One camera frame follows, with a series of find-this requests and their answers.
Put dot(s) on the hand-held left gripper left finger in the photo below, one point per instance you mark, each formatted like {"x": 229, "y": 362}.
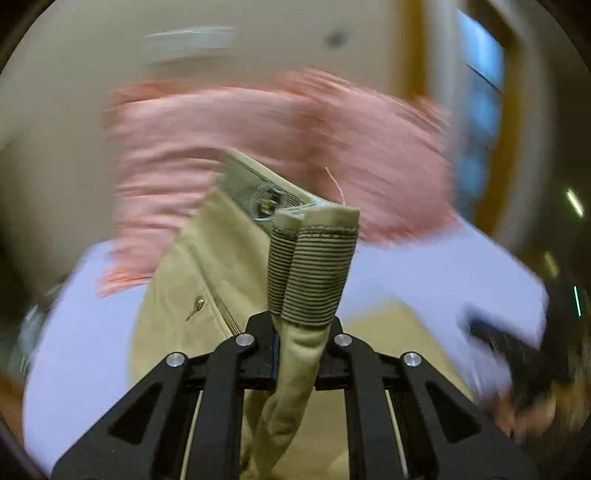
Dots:
{"x": 261, "y": 365}

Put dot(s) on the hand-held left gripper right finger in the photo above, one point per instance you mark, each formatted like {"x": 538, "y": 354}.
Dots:
{"x": 333, "y": 369}

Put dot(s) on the khaki pants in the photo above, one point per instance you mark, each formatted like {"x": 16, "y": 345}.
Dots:
{"x": 217, "y": 272}

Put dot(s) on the person's right hand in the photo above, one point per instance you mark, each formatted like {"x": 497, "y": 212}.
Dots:
{"x": 535, "y": 413}

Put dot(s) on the pink blanket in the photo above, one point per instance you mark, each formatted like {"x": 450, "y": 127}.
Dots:
{"x": 240, "y": 138}

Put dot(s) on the lavender bed sheet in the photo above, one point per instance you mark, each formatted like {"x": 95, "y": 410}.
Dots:
{"x": 83, "y": 350}

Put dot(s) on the window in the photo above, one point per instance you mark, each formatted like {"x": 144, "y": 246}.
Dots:
{"x": 480, "y": 115}

